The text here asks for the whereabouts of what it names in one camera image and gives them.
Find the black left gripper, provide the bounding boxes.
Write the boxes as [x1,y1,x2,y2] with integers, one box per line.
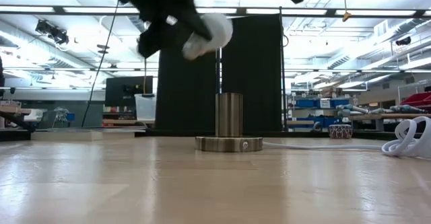
[129,0,213,59]

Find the brass lamp socket wooden base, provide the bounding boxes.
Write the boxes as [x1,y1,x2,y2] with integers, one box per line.
[195,92,264,153]

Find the white LED lightbulb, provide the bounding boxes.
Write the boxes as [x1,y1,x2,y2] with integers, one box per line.
[181,13,234,61]

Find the clear plastic storage bin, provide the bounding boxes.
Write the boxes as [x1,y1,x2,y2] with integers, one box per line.
[134,94,158,121]

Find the black ceiling-hung camera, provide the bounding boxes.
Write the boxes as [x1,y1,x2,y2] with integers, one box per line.
[35,19,70,46]

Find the blue storage bin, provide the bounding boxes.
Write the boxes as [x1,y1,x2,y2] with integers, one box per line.
[296,116,343,128]
[296,98,318,109]
[331,98,351,108]

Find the wooden workbench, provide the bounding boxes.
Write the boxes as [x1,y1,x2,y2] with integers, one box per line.
[350,113,431,131]

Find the black computer monitor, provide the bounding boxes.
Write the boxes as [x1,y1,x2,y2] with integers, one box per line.
[104,75,154,108]

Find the yellow hanging cable plug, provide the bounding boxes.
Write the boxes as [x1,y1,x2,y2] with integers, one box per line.
[341,0,353,22]

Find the wooden shelf board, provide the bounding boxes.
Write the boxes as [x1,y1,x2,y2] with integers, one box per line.
[0,101,33,116]

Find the red storage bin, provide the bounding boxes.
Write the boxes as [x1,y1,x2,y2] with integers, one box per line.
[400,91,431,107]

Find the black aluminium table frame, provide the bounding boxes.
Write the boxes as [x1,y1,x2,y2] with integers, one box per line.
[0,128,431,142]

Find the white lamp power cord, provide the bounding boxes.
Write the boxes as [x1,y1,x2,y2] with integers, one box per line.
[262,116,431,160]

